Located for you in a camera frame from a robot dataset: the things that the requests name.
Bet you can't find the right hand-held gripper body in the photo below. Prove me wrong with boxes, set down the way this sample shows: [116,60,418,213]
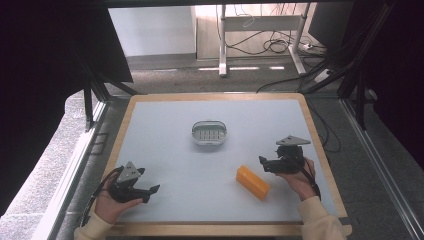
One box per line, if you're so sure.
[275,134,312,175]

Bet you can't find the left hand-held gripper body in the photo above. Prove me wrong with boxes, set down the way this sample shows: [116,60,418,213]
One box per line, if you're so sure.
[109,161,146,204]

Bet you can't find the person's left hand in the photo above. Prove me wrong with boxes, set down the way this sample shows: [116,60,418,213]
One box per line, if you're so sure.
[94,180,144,224]

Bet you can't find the person's right hand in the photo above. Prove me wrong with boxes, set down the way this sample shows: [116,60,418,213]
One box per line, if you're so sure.
[277,158,318,202]

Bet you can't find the orange soap bar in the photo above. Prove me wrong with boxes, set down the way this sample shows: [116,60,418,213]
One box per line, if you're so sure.
[235,164,272,202]

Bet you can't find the dark floor socket cover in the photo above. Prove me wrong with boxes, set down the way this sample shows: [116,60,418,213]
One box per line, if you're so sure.
[90,132,110,156]

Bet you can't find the clear plastic soap dish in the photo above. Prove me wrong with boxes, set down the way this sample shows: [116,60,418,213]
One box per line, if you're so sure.
[190,119,229,147]

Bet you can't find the white power strip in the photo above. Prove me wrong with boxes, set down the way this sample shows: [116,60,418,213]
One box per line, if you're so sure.
[313,67,334,84]

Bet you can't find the black metal stand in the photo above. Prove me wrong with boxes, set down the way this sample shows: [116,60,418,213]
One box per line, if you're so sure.
[299,1,398,131]
[79,61,143,133]

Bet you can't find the black curtain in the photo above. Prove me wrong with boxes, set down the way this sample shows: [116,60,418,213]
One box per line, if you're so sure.
[0,0,134,218]
[308,0,424,171]

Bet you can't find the white cabinet panel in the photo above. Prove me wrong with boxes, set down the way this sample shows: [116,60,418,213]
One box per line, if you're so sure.
[107,5,198,58]

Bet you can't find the right hand-held gripper cable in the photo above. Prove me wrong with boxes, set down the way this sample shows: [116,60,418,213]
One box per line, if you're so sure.
[298,159,323,202]

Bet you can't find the hand-held gripper cable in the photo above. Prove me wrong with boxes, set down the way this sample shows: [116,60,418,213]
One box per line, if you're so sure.
[79,165,125,228]
[298,159,323,202]

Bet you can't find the left hand-held gripper cable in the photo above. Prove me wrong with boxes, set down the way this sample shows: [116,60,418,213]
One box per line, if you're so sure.
[79,165,125,228]

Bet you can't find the aluminium frame rail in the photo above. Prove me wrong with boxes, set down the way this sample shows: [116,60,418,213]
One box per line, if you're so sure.
[339,97,424,240]
[30,99,109,240]

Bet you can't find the tangle of black floor cables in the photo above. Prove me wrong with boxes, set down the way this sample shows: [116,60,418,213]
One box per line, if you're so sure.
[226,3,341,154]

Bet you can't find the white metal desk frame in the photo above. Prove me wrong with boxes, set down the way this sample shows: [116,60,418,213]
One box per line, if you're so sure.
[217,3,313,78]

